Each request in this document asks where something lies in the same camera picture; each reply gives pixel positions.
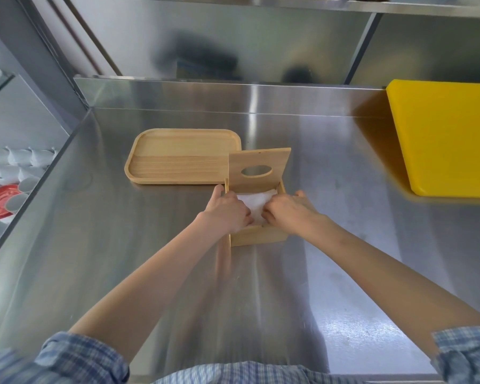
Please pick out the person's right hand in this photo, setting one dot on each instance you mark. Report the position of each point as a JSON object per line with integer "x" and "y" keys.
{"x": 292, "y": 213}

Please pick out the person's left hand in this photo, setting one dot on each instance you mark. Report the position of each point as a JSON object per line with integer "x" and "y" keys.
{"x": 224, "y": 213}

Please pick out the person's left fingers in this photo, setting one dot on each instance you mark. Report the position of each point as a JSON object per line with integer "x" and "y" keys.
{"x": 238, "y": 209}

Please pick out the person's right fingers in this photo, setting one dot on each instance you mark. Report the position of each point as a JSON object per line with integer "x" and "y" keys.
{"x": 274, "y": 211}

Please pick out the white paper napkins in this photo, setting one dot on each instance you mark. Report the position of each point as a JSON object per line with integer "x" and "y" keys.
{"x": 256, "y": 203}

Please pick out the person's left forearm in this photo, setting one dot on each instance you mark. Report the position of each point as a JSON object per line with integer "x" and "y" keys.
{"x": 152, "y": 283}

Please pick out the person's right forearm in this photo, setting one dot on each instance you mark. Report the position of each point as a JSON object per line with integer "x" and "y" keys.
{"x": 384, "y": 283}

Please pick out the wooden napkin box with lid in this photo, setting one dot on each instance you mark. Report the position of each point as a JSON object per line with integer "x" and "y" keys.
{"x": 258, "y": 159}

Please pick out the wooden serving tray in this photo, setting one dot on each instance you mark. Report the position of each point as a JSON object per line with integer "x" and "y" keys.
{"x": 180, "y": 155}

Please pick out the yellow cutting board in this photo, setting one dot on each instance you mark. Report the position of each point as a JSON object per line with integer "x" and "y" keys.
{"x": 448, "y": 135}

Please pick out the blue plaid shirt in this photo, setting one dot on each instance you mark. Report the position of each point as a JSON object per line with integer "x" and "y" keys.
{"x": 80, "y": 359}

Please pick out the group of white cups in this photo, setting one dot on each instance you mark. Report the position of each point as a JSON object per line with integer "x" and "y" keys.
{"x": 18, "y": 157}

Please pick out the red patterned plate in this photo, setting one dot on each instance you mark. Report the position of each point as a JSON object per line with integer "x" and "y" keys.
{"x": 0, "y": 201}

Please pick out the stainless steel overhead shelf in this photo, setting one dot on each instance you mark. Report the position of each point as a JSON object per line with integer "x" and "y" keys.
{"x": 404, "y": 7}

